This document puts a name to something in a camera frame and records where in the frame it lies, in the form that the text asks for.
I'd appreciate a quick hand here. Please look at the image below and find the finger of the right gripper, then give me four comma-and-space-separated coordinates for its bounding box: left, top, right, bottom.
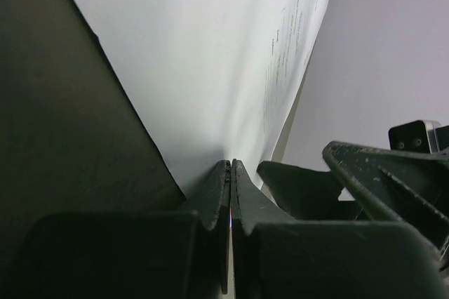
322, 141, 448, 253
257, 161, 361, 220

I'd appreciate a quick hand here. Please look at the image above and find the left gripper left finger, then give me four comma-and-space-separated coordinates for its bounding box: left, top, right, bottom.
13, 161, 231, 298

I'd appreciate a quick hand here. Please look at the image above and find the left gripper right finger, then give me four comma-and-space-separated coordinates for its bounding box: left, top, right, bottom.
231, 160, 448, 298

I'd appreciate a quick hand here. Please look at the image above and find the white paper sheet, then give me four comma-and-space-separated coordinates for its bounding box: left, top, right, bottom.
74, 0, 328, 195

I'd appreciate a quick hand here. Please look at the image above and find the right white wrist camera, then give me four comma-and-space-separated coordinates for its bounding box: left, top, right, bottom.
388, 120, 448, 154

